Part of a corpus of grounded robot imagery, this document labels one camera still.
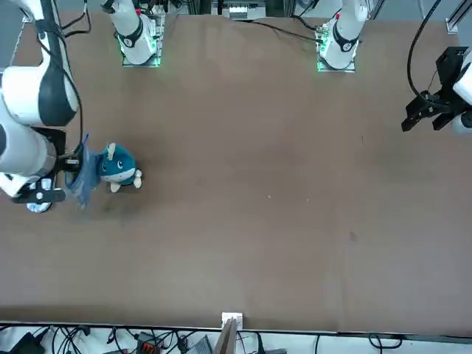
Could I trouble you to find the grey power strip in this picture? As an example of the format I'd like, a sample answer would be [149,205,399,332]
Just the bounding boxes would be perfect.
[221,0,256,18]

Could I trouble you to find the big black power adapter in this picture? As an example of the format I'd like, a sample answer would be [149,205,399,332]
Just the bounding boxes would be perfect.
[6,330,47,354]

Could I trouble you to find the red and black device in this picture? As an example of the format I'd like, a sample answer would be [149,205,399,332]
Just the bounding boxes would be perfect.
[135,339,164,354]

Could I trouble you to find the blue leaf-print oven mitt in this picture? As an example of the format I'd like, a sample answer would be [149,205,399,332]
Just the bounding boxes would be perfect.
[64,131,108,212]

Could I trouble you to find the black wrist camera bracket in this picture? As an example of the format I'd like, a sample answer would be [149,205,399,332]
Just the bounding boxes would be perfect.
[12,178,68,215]

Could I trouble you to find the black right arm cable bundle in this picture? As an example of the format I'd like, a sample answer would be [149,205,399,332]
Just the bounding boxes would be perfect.
[35,0,85,153]

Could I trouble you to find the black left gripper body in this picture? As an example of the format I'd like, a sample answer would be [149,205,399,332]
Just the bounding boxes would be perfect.
[423,46,472,112]

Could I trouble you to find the aluminium camera frame post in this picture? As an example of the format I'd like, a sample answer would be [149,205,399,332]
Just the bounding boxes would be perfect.
[215,311,245,354]

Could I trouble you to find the small blue plush doll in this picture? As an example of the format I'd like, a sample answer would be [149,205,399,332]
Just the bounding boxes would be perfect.
[97,142,144,193]

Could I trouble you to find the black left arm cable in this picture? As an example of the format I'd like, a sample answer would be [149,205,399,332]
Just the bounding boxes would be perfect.
[406,0,443,103]

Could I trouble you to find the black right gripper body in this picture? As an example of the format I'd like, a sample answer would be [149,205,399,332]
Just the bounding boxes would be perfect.
[55,147,81,175]

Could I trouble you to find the black cable across table edge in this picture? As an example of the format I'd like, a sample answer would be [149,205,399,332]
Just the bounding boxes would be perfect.
[235,17,322,42]

